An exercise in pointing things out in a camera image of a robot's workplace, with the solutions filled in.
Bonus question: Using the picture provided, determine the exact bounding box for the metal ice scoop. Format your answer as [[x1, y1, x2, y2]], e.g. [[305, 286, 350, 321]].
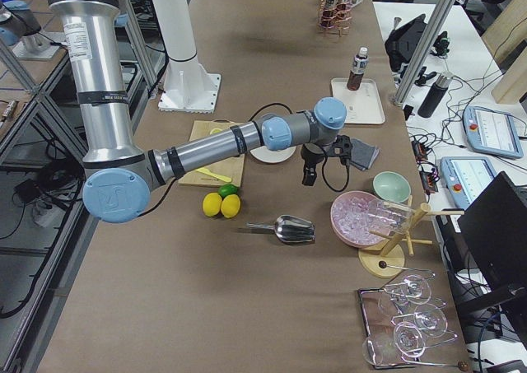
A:
[[245, 215, 315, 245]]

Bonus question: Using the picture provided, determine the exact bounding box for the cream rabbit tray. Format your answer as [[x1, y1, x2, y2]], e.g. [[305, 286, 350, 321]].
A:
[[330, 77, 385, 125]]

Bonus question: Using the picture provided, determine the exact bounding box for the black monitor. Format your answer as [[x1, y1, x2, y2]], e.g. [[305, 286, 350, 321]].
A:
[[457, 171, 526, 343]]

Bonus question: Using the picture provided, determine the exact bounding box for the yellow plastic knife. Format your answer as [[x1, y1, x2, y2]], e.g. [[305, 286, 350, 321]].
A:
[[195, 167, 232, 183]]

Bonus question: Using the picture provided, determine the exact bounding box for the black thermos bottle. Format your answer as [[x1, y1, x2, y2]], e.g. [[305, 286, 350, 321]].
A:
[[417, 72, 454, 118]]

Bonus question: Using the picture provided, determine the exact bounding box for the yellow lemon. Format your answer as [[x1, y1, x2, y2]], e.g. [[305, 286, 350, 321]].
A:
[[202, 192, 222, 217], [221, 194, 241, 218]]

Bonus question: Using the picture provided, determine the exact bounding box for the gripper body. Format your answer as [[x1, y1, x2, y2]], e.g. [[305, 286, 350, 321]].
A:
[[301, 143, 327, 175]]

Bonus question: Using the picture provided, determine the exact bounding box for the pink bowl with ice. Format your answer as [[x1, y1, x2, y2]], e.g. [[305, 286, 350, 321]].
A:
[[330, 191, 405, 249]]

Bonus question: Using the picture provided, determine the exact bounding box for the yellow lemon upper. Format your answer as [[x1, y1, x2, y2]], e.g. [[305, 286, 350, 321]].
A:
[[202, 192, 222, 217]]

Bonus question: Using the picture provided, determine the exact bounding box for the mirror tray with glasses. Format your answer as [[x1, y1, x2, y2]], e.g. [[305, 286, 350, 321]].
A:
[[357, 260, 469, 372]]

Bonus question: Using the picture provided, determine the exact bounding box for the grey folded cloth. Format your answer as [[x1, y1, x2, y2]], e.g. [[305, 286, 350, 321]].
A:
[[351, 138, 380, 171]]

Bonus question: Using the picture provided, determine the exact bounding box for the white plate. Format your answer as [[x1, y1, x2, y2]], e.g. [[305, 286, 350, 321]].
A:
[[250, 146, 296, 164]]

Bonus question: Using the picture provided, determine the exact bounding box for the wooden glass tree stand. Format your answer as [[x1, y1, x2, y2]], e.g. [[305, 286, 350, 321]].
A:
[[358, 199, 464, 278]]

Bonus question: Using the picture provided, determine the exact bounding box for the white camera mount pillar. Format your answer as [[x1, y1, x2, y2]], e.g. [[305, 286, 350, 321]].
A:
[[152, 0, 221, 114]]

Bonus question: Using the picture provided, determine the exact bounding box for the yellow lemon lower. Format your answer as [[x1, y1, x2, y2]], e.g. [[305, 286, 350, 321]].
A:
[[221, 194, 241, 218]]

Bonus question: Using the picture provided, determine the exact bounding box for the wooden cutting board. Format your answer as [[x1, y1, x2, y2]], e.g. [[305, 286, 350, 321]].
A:
[[178, 120, 245, 187]]

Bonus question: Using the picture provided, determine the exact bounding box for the teach pendant far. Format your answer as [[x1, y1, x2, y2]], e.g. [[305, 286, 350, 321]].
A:
[[463, 106, 524, 159]]

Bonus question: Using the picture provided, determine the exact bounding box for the green lime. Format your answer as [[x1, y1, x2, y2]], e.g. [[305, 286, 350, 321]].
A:
[[217, 184, 239, 198]]

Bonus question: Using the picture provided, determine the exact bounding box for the bottle in rack lower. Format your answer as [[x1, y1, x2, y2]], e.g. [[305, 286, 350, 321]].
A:
[[320, 0, 336, 28]]

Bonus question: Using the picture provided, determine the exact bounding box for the dark drink bottle on tray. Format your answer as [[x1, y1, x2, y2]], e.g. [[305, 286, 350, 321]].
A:
[[347, 47, 369, 91]]

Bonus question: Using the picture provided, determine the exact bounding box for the mint green bowl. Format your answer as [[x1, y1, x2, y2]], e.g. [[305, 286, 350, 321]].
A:
[[372, 171, 411, 203]]

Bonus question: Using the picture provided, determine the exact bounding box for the black equipment case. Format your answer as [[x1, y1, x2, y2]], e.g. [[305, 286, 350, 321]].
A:
[[385, 14, 427, 72]]

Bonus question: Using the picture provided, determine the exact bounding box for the copper wire bottle rack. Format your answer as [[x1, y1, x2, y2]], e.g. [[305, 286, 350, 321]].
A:
[[317, 0, 352, 36]]

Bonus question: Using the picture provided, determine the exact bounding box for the teach pendant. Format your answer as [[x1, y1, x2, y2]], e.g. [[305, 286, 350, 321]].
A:
[[463, 106, 524, 159], [441, 156, 497, 209]]

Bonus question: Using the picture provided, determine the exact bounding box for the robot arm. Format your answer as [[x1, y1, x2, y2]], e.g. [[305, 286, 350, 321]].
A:
[[48, 0, 347, 223]]

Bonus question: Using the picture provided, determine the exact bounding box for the teach pendant near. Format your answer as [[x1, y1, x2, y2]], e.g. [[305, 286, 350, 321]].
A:
[[441, 156, 497, 209]]

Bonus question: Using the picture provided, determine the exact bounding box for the aluminium frame post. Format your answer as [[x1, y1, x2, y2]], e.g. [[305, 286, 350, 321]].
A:
[[393, 0, 455, 107]]

